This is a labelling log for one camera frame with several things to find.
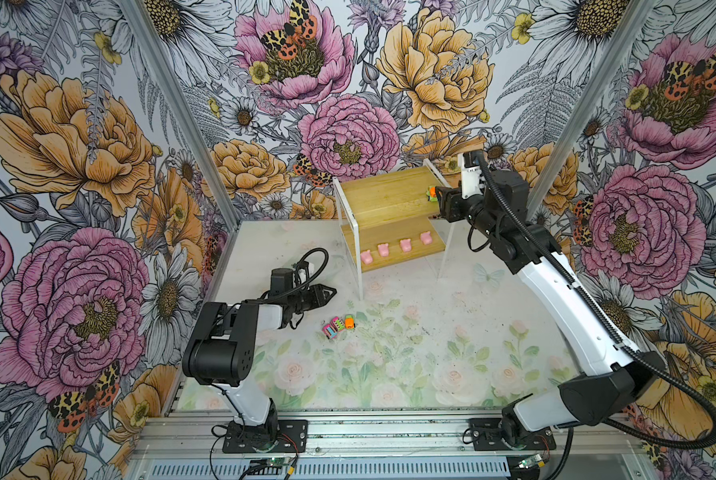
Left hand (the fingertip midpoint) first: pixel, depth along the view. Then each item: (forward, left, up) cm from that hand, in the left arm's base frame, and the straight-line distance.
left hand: (333, 299), depth 95 cm
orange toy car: (-7, -5, -1) cm, 9 cm away
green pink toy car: (-8, -2, -1) cm, 8 cm away
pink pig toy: (+12, -29, +14) cm, 34 cm away
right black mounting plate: (-37, -39, -3) cm, 54 cm away
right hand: (+6, -29, +36) cm, 47 cm away
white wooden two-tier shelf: (+7, -18, +29) cm, 35 cm away
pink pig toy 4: (+5, -10, +14) cm, 18 cm away
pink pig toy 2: (+10, -22, +14) cm, 28 cm away
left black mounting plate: (-37, +8, -3) cm, 38 cm away
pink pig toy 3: (+8, -16, +14) cm, 23 cm away
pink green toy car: (-10, 0, -1) cm, 10 cm away
